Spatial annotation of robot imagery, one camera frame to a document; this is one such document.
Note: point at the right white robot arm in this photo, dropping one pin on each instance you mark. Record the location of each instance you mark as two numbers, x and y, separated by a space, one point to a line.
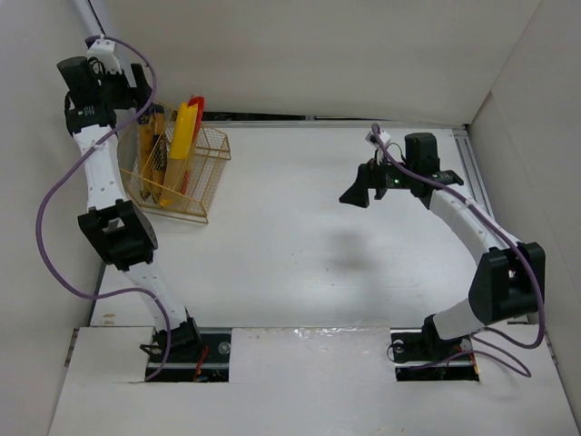
510 277

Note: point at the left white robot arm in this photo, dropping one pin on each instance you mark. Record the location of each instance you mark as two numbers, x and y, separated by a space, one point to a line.
113 224

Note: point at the blue patterned spaghetti bag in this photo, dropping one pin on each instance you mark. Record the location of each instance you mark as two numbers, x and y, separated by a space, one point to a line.
150 128

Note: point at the yellow wire mesh basket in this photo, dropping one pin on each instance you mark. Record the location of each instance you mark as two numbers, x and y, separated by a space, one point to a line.
212 152

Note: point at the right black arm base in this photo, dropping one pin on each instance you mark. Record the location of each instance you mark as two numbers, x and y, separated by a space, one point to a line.
420 355

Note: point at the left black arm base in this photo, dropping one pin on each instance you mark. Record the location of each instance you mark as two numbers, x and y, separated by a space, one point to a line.
196 355

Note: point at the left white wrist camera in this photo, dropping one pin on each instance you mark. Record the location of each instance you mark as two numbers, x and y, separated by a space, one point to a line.
104 51

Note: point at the aluminium rail right edge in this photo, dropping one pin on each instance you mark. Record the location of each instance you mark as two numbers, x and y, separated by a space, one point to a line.
483 209

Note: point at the navy label spaghetti bag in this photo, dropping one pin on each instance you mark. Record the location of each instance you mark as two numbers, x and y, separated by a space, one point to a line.
158 155

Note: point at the yellow spaghetti bag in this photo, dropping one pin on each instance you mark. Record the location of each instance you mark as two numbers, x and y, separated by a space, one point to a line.
179 151

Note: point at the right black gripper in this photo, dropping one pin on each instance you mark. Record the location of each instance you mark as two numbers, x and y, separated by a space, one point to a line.
372 178

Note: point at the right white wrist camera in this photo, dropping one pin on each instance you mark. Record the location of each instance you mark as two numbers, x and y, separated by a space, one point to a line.
382 137

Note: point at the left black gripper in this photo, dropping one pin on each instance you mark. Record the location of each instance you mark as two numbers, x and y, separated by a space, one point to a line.
137 83

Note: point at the red spaghetti bag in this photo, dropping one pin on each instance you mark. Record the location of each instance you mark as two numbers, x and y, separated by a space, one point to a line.
199 102

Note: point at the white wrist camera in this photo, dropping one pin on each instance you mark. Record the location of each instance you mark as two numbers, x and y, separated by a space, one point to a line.
104 51
382 137

